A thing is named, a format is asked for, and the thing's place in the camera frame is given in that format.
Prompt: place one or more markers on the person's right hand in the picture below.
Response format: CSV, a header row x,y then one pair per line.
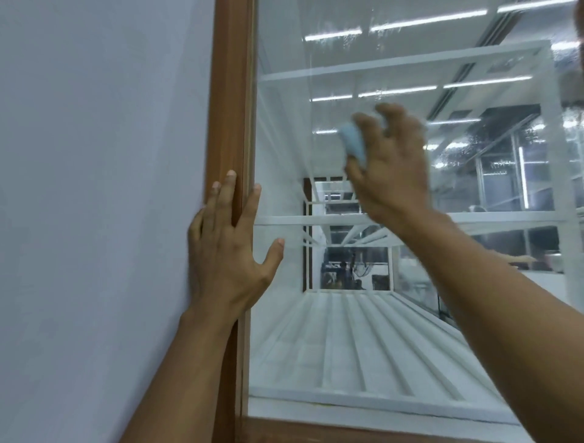
x,y
397,182

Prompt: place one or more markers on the person's left hand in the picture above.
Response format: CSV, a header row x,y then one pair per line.
x,y
223,264

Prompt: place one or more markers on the light blue cleaning cloth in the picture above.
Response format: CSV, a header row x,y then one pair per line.
x,y
353,141

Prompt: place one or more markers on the narrow glass panel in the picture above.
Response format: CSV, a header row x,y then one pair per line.
x,y
283,137

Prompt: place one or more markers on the wooden framed display cabinet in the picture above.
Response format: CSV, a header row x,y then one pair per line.
x,y
228,91

